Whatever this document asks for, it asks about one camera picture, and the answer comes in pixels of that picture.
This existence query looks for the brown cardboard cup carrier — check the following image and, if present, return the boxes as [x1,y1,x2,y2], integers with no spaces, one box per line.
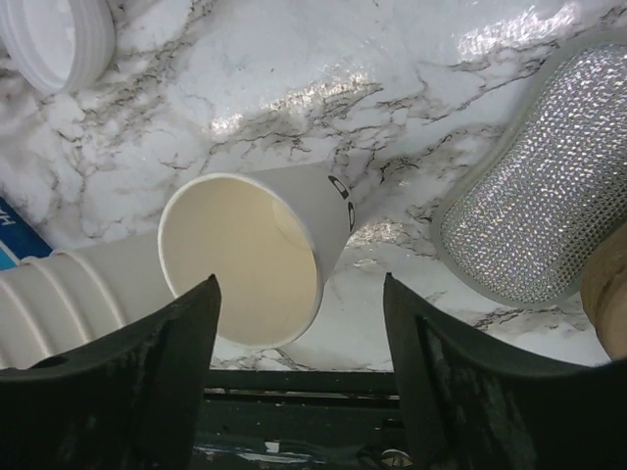
[581,240,626,360]

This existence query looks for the single paper cup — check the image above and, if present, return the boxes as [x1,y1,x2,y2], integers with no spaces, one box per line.
[158,165,356,350]

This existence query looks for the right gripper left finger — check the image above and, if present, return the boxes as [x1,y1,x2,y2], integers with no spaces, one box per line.
[1,276,221,469]

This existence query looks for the stack of white lids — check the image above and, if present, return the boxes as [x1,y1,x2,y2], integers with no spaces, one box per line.
[1,0,116,95]

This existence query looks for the stack of paper cups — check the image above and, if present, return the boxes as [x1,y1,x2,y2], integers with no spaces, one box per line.
[1,231,173,369]

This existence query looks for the blue razor package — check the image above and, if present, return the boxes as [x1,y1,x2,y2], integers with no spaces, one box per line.
[0,199,53,270]

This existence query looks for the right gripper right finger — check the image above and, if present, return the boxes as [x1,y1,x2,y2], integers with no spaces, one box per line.
[383,275,626,469]

